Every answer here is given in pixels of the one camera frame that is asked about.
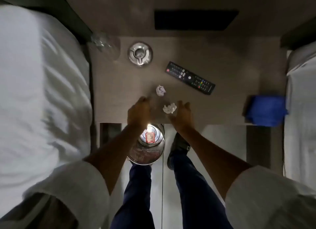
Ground person's right hand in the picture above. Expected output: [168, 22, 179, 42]
[168, 100, 195, 133]

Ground person's left hand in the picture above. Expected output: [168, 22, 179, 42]
[127, 96, 151, 131]

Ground black remote control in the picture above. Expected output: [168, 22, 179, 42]
[165, 61, 216, 96]

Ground round metal ashtray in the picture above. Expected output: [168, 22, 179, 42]
[127, 41, 153, 67]

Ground clear drinking glass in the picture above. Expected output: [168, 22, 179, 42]
[90, 32, 121, 62]

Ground blue cleaning cloth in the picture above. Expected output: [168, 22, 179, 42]
[246, 95, 289, 127]

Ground person's right forearm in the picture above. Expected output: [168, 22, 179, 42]
[175, 126, 253, 200]

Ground person's left forearm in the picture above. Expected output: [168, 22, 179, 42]
[83, 124, 148, 195]

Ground person's right trouser leg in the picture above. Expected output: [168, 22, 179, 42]
[170, 152, 234, 229]

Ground person's trouser leg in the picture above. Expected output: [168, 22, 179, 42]
[110, 163, 155, 229]
[170, 152, 234, 229]

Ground person's left trouser leg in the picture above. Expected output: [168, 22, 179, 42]
[110, 163, 155, 229]

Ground person's white left sleeve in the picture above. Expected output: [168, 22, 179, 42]
[0, 161, 110, 229]

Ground person's white sleeve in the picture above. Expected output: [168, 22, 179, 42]
[0, 161, 110, 229]
[224, 165, 316, 229]

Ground person's white right sleeve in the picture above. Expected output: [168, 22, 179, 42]
[224, 165, 316, 229]

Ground perforated metal waste bin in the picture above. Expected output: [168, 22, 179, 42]
[127, 124, 166, 166]

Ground brown wooden table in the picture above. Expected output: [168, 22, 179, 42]
[86, 36, 288, 175]

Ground white bed with wrinkled sheet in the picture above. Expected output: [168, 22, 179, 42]
[0, 4, 93, 217]

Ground white bed with smooth sheet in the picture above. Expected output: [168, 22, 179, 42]
[284, 41, 316, 190]

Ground green padded headboard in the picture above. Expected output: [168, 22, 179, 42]
[280, 17, 316, 50]
[0, 0, 93, 43]

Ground black wall panel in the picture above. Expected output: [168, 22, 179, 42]
[154, 10, 239, 31]

